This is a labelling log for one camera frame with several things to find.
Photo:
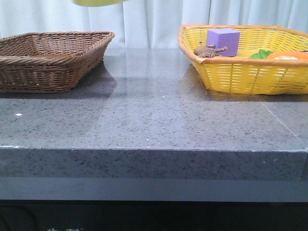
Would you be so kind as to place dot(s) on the orange toy carrot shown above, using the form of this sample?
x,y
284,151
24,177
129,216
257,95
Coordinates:
x,y
280,55

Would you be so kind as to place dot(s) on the yellow tape roll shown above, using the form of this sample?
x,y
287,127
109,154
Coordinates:
x,y
96,3

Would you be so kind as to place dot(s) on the brown toy animal figure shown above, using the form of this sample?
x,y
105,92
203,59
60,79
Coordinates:
x,y
208,51

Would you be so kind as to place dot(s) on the white curtain backdrop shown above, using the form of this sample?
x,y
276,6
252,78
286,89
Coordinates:
x,y
147,23

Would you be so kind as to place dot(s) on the purple foam cube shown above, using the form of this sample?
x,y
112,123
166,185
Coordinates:
x,y
224,37

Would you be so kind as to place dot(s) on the yellow wicker basket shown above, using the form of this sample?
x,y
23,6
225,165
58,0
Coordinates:
x,y
241,74

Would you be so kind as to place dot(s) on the brown wicker basket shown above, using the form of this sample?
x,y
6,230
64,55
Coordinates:
x,y
50,62

